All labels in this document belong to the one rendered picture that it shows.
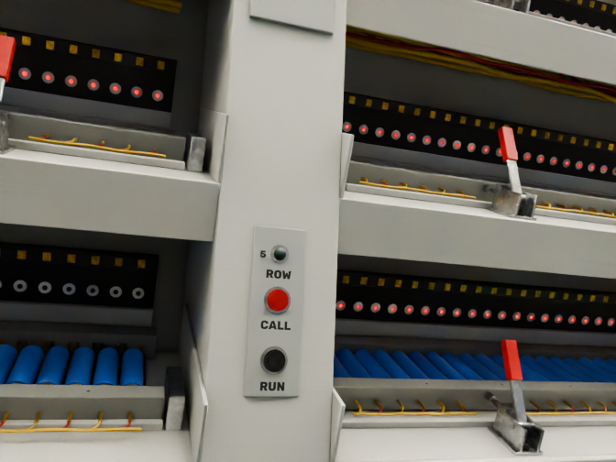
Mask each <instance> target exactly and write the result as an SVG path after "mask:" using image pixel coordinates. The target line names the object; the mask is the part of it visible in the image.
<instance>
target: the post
mask: <svg viewBox="0 0 616 462"><path fill-rule="evenodd" d="M249 5H250V0H209V2H208V13H207V24H206V34H205V45H204V56H203V78H202V89H201V100H200V111H199V120H200V113H201V108H205V109H209V110H213V111H216V112H220V113H223V114H227V115H230V117H229V124H228V131H227V138H226V145H225V158H224V166H223V172H222V180H221V182H220V184H221V186H220V193H219V200H218V207H217V214H216V221H215V228H214V241H213V242H206V241H196V240H189V243H188V254H187V264H186V275H185V286H184V297H183V308H182V317H183V310H184V304H185V303H188V307H189V312H190V317H191V321H192V330H193V334H194V339H195V343H196V347H197V352H198V357H199V361H200V366H201V371H202V375H203V383H204V387H205V392H206V397H207V401H208V412H207V418H206V425H205V432H204V439H203V451H202V458H201V462H330V447H331V422H332V398H333V373H334V347H335V322H336V274H337V248H338V223H339V198H340V173H341V148H342V123H343V98H344V73H345V47H346V22H347V0H335V22H334V33H333V35H330V34H325V33H321V32H317V31H312V30H308V29H304V28H299V27H292V26H287V25H283V24H279V23H275V22H270V21H266V20H262V19H257V18H254V17H249ZM255 226H270V227H278V228H288V229H297V230H306V243H305V263H304V283H303V302H302V341H301V360H300V380H299V396H298V397H268V396H244V388H245V373H246V358H247V343H248V315H249V301H250V286H251V271H252V257H253V242H254V228H255Z"/></svg>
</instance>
